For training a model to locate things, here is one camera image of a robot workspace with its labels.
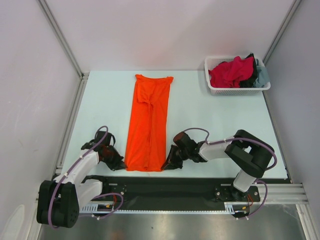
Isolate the white perforated laundry basket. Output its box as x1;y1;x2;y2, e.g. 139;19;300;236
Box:
204;53;271;96

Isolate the black t-shirt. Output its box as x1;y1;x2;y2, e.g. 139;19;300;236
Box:
238;52;259;88

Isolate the grey blue t-shirt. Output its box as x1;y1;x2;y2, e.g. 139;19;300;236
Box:
253;58;270;88

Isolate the black front mounting rail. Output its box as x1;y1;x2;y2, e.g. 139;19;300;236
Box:
85;175;247;212

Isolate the aluminium right corner post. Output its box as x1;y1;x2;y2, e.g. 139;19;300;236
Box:
263;0;304;65

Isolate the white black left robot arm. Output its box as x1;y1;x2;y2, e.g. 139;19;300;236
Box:
36;130;126;228

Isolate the aluminium left side rail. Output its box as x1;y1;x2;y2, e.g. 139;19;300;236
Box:
53;72;90;176

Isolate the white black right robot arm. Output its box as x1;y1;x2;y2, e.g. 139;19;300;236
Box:
161;127;278;202

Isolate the aluminium corner post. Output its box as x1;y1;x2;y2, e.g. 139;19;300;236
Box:
263;0;304;65
36;0;84;79

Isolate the aluminium front frame rail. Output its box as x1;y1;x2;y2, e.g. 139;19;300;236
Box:
34;182;311;205

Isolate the aluminium left corner post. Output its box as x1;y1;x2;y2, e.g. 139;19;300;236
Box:
36;0;84;79

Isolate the white slotted cable duct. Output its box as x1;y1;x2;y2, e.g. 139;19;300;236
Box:
78;201;251;215

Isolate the orange t-shirt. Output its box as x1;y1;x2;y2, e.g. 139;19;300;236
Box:
124;74;174;172

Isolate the magenta t-shirt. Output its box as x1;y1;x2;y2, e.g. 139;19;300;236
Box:
208;56;256;88

